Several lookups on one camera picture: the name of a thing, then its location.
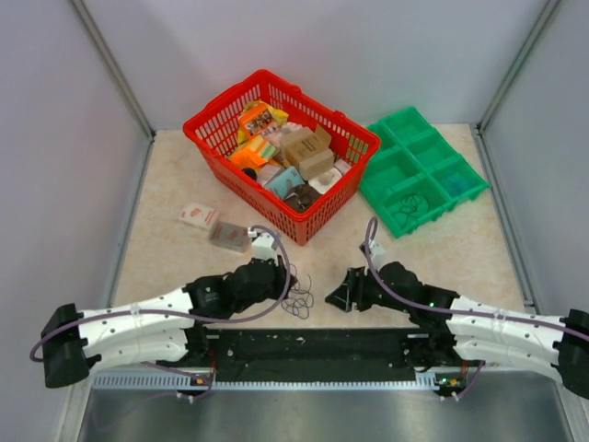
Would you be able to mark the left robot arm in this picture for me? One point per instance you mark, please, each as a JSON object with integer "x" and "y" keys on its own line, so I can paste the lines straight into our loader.
{"x": 75, "y": 343}

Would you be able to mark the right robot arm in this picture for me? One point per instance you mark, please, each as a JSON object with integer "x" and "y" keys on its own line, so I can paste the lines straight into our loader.
{"x": 462, "y": 328}

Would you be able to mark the yellow snack bag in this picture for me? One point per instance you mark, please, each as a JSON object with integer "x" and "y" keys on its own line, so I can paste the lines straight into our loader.
{"x": 280, "y": 117}

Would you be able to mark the light blue box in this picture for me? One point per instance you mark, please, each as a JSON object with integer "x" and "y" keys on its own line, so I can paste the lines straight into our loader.
{"x": 282, "y": 184}

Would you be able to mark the pink white box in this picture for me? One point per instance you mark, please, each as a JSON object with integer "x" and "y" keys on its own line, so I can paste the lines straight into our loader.
{"x": 268, "y": 172}

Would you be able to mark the large brown cardboard box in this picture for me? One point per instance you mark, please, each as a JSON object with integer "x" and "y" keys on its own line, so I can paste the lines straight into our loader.
{"x": 304, "y": 143}

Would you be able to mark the orange green box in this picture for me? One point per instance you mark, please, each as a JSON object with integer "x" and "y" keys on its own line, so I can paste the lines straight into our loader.
{"x": 254, "y": 153}

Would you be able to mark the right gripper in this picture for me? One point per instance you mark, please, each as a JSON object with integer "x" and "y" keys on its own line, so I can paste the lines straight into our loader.
{"x": 352, "y": 289}

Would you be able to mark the left aluminium corner post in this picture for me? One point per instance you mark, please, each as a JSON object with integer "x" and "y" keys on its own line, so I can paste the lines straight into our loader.
{"x": 109, "y": 61}

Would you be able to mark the dark brown packet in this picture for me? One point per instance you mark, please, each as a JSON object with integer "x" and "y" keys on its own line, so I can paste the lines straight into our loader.
{"x": 301, "y": 197}

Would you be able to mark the small brown cardboard box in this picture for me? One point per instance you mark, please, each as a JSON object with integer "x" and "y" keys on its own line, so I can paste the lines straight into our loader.
{"x": 320, "y": 162}

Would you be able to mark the orange snack box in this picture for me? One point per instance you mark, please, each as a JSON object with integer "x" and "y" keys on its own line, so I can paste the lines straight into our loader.
{"x": 256, "y": 120}

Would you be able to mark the aluminium corner post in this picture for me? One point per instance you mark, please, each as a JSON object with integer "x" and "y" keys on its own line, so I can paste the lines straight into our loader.
{"x": 109, "y": 61}
{"x": 546, "y": 15}

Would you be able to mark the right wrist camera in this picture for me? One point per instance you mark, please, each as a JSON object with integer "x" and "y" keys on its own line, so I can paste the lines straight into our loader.
{"x": 377, "y": 254}

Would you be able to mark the grey red card box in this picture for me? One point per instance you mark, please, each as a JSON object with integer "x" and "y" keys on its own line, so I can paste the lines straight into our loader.
{"x": 230, "y": 237}

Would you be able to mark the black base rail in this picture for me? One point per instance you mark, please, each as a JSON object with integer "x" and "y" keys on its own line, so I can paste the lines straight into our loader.
{"x": 316, "y": 355}

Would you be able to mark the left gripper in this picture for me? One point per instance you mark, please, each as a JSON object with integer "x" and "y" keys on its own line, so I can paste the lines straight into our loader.
{"x": 281, "y": 277}

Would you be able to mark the green compartment tray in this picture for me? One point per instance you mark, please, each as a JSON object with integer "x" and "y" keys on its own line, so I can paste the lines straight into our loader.
{"x": 416, "y": 176}

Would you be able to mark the white red card box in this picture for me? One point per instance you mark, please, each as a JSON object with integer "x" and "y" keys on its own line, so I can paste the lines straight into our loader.
{"x": 201, "y": 216}

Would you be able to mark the white round item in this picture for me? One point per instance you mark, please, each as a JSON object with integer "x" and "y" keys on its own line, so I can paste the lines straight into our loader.
{"x": 323, "y": 182}

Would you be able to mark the right aluminium corner post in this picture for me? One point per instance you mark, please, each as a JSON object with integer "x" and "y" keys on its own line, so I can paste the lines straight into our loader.
{"x": 546, "y": 15}

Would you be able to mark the red plastic shopping basket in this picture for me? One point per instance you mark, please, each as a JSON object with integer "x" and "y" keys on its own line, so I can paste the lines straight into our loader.
{"x": 214, "y": 131}

